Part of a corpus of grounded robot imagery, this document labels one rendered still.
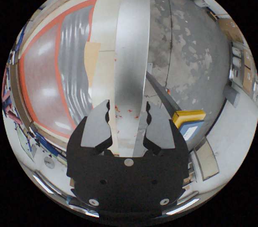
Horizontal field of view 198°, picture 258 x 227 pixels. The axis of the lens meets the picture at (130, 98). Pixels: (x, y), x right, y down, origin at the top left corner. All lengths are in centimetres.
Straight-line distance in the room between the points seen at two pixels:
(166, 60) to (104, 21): 110
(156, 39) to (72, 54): 108
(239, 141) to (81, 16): 340
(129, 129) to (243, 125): 313
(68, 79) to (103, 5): 15
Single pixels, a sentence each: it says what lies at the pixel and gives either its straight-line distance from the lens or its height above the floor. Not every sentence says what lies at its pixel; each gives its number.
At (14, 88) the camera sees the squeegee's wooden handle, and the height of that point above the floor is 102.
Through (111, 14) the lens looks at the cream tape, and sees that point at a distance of 16.
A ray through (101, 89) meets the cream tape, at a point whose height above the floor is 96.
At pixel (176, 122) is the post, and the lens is 24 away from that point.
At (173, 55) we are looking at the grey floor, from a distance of 124.
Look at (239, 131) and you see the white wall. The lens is 320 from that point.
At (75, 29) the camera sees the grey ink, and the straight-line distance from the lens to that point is 17.
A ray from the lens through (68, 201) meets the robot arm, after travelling 65.
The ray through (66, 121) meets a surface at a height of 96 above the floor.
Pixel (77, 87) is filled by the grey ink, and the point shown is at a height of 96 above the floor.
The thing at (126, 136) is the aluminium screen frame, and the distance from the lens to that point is 17.
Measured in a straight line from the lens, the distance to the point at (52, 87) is 23.
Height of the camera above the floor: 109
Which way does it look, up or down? 61 degrees down
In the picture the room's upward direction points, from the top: 178 degrees clockwise
